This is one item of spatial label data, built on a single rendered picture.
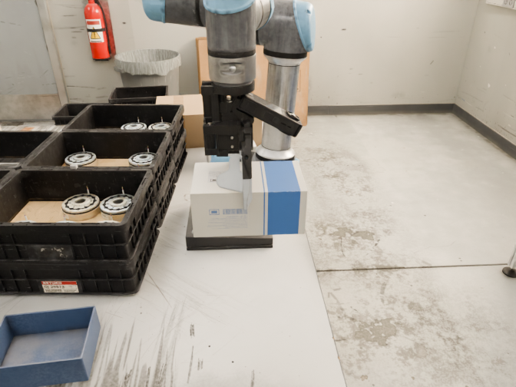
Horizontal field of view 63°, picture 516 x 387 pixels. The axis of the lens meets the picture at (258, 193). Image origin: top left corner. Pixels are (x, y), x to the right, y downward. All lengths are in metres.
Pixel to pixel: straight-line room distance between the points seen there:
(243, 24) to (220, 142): 0.19
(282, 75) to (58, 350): 0.85
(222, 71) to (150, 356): 0.66
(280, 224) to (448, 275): 1.81
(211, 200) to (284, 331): 0.45
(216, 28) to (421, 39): 4.03
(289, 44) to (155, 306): 0.74
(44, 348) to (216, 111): 0.70
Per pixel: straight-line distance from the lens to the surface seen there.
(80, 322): 1.13
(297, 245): 1.32
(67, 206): 1.31
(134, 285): 1.18
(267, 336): 1.05
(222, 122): 0.70
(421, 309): 2.23
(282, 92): 1.15
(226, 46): 0.65
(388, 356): 1.99
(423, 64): 4.69
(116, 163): 1.59
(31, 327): 1.16
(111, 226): 1.05
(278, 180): 0.75
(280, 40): 1.11
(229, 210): 0.73
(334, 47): 4.37
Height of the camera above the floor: 1.49
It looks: 30 degrees down
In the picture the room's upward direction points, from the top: straight up
